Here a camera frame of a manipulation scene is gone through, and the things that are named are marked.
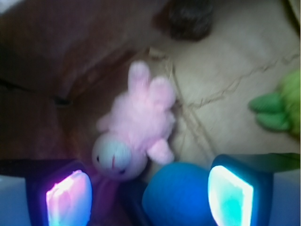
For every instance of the green plush toy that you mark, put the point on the green plush toy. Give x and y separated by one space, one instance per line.
280 110

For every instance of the brown paper bag tray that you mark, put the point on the brown paper bag tray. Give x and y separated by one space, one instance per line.
62 62

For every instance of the blue plush ball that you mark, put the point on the blue plush ball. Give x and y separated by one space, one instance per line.
177 195

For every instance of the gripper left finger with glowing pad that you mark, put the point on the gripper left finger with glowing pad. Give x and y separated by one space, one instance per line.
44 193

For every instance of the pink plush bunny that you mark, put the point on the pink plush bunny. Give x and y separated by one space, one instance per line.
137 127

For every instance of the brown rock-like lump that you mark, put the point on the brown rock-like lump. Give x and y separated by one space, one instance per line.
185 19

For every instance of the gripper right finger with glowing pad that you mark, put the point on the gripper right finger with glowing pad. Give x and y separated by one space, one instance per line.
255 189

